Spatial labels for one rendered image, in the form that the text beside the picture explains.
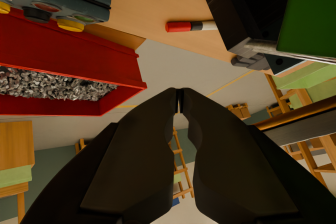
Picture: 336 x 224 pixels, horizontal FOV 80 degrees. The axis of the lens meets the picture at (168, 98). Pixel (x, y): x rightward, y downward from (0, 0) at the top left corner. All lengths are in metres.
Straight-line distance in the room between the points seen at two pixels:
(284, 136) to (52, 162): 5.53
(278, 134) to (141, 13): 0.24
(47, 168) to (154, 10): 5.40
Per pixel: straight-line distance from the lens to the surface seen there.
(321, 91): 2.85
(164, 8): 0.33
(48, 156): 5.66
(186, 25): 0.36
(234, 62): 0.57
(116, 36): 0.52
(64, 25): 0.27
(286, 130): 0.23
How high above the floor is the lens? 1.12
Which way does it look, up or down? 18 degrees down
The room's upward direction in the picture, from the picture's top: 164 degrees clockwise
